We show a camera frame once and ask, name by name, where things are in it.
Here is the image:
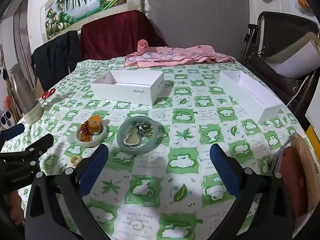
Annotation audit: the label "silver ring jewellery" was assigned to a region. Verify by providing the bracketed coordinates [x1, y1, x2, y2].
[130, 120, 154, 137]

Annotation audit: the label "white cardboard box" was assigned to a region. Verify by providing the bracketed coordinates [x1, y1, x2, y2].
[90, 70, 165, 106]

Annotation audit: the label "white electric appliance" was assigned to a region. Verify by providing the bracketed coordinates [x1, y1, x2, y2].
[0, 110, 12, 128]

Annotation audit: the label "metal kettle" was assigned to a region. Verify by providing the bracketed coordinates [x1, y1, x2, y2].
[10, 64, 44, 125]

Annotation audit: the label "silver keychain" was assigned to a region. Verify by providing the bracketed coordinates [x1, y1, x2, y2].
[272, 132, 297, 160]

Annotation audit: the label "silver-framed jade gourd pendant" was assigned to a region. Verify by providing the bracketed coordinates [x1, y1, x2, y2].
[124, 127, 140, 145]

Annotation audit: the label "orange bead pendant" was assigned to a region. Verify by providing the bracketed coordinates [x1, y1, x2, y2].
[79, 121, 92, 142]

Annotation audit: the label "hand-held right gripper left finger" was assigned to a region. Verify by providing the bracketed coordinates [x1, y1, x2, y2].
[25, 144, 109, 240]

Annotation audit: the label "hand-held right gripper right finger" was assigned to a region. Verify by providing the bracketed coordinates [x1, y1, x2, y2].
[209, 144, 293, 240]

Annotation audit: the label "pink floral cloth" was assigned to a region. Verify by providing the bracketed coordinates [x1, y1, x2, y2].
[124, 39, 237, 68]

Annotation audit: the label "dark red cloth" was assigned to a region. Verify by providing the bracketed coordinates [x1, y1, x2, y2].
[80, 10, 168, 61]

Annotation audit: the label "person's left hand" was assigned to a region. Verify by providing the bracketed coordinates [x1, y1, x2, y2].
[7, 192, 27, 228]

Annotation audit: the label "black jacket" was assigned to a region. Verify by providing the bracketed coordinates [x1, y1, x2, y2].
[31, 30, 82, 92]

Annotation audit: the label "white box lid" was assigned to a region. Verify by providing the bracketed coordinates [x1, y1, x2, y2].
[219, 71, 284, 124]

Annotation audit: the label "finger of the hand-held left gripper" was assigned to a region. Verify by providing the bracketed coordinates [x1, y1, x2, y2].
[0, 134, 54, 159]
[0, 124, 25, 143]

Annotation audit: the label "red scissors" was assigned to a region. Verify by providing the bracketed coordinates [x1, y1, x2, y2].
[41, 88, 57, 99]

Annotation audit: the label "green jade bangle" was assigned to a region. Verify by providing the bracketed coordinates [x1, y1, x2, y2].
[117, 117, 159, 155]

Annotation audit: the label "landscape wall painting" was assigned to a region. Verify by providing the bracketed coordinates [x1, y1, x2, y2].
[44, 0, 127, 40]

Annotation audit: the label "black folding chair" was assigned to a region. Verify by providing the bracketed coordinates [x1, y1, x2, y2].
[239, 11, 320, 117]

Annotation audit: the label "white jade bangle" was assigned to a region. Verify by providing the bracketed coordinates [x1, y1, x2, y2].
[76, 124, 107, 147]

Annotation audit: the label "green checked tablecloth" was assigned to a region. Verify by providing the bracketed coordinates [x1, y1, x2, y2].
[0, 57, 308, 240]

